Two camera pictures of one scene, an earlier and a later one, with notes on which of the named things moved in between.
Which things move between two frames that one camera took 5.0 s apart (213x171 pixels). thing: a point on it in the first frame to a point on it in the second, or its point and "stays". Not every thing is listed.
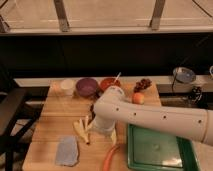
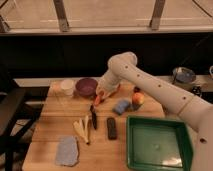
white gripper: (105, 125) to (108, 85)
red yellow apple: (138, 98) stays
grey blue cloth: (67, 153) stays
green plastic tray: (151, 150) stays
